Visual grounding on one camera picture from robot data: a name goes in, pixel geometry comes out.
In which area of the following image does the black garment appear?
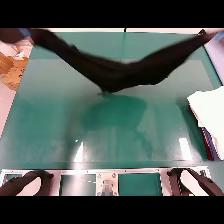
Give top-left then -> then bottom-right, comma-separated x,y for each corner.
29,28 -> 218,95

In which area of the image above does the white garment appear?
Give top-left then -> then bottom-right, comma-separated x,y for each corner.
186,87 -> 224,130

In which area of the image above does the heap of clothes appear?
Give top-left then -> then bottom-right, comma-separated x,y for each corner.
198,125 -> 224,162

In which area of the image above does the orange garment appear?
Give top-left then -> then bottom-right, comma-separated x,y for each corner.
0,52 -> 30,92

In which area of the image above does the silver frame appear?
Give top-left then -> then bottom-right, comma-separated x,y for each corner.
0,167 -> 214,197

